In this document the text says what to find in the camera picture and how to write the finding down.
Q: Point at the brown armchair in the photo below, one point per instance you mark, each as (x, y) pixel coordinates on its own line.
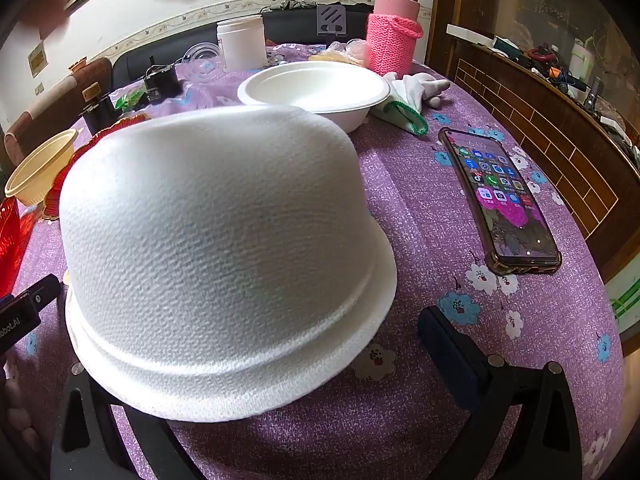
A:
(55, 105)

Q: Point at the wooden cabinet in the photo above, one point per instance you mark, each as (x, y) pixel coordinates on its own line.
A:
(540, 105)

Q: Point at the large white foam bowl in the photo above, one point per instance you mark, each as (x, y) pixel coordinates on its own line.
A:
(220, 250)

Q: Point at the beige plastic bowl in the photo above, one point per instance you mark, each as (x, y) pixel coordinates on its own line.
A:
(40, 170)

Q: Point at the cream plastic bowl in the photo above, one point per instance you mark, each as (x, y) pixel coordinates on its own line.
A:
(12, 240)

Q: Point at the pink thermos with knit sleeve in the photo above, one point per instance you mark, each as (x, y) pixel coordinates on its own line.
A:
(392, 40)

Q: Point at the clear bag with food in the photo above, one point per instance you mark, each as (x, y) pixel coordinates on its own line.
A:
(350, 50)

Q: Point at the red scalloped plate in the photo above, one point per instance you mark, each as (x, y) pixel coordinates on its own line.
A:
(52, 195)

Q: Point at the smartphone in clear case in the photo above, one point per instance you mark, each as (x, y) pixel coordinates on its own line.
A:
(502, 200)

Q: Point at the person's left hand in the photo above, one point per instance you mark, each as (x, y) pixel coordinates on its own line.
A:
(22, 427)

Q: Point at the white box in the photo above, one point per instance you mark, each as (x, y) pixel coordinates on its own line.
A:
(470, 34)

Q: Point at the purple floral tablecloth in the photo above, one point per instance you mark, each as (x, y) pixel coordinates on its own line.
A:
(430, 240)

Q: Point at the white cup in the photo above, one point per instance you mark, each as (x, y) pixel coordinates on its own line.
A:
(582, 57)

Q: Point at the white paper bowl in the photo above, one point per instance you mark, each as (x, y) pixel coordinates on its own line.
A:
(310, 87)

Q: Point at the yellow wall plaque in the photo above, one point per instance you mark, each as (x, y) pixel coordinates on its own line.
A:
(36, 60)

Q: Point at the black bottle with wooden cap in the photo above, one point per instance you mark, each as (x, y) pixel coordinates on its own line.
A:
(102, 112)

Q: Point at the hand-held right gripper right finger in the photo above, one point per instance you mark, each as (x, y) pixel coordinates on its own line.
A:
(452, 355)

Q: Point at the grey phone stand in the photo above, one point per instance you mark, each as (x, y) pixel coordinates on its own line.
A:
(332, 20)

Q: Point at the white plastic jar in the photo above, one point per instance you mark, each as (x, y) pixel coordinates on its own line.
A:
(242, 42)

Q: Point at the white glove with green trim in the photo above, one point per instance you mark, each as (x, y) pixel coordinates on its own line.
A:
(410, 97)

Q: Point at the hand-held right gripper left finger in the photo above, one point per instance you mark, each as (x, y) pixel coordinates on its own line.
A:
(97, 410)

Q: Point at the black leather sofa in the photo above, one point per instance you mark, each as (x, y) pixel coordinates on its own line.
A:
(295, 22)

